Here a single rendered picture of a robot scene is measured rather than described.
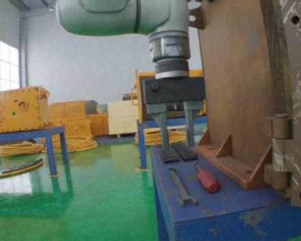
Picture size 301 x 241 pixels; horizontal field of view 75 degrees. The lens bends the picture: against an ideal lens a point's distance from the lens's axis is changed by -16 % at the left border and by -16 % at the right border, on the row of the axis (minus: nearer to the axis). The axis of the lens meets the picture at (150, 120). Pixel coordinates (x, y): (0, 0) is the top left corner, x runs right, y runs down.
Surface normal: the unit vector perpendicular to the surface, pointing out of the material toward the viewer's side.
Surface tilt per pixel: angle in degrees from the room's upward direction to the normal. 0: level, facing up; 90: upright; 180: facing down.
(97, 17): 127
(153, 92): 90
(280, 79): 90
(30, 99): 90
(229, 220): 90
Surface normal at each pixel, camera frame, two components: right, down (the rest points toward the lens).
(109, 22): 0.27, 0.72
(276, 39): -1.00, 0.08
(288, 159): -0.82, 0.11
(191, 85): 0.06, 0.07
